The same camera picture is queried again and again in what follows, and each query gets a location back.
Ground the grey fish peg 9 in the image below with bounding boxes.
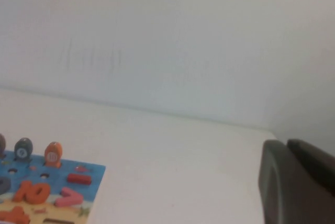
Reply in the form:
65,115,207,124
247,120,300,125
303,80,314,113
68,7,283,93
14,137,34,162

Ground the orange wooden plus sign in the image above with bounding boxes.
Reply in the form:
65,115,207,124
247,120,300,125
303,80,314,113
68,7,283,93
0,206,30,224

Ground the pink wooden greater-than sign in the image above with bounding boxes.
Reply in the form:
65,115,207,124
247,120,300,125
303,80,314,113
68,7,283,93
54,187,84,207

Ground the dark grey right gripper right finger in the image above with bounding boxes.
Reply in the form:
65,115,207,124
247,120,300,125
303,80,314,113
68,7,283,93
286,138,335,193

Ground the orange wooden number 10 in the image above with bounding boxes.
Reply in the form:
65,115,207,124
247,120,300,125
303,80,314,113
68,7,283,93
13,181,51,204

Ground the colourful wooden puzzle board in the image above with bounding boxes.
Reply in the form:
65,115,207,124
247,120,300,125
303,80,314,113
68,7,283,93
0,150,107,224

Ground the orange fish peg 10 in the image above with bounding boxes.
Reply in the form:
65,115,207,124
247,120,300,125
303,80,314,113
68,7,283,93
43,141,63,167

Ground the grey wooden number 9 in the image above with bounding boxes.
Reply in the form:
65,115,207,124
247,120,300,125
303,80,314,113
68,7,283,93
0,176,12,196

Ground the red wooden minus sign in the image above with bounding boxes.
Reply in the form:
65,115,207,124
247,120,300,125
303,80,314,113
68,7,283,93
67,173,92,185

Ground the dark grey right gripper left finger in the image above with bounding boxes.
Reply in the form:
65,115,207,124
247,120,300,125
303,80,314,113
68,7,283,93
258,139,335,224

